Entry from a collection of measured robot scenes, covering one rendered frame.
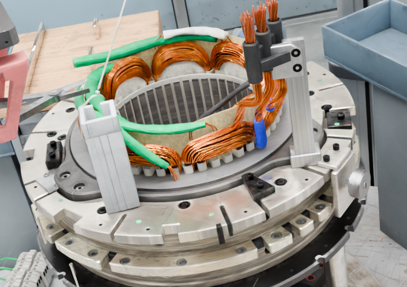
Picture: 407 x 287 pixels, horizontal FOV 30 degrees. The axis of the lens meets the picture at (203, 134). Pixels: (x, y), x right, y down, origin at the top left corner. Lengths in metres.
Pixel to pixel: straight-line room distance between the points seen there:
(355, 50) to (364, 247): 0.28
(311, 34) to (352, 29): 2.38
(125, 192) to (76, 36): 0.45
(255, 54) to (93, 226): 0.19
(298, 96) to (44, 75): 0.43
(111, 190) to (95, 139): 0.05
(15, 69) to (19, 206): 0.48
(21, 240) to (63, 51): 0.27
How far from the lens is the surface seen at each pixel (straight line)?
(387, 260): 1.01
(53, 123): 0.78
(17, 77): 0.60
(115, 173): 0.61
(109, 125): 0.59
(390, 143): 0.94
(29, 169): 0.72
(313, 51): 3.20
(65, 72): 0.95
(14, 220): 1.07
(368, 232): 1.05
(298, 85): 0.60
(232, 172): 0.63
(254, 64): 0.57
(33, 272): 1.05
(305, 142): 0.63
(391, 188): 0.99
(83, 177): 0.68
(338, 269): 0.83
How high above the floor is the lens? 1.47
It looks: 32 degrees down
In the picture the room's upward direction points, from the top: 11 degrees counter-clockwise
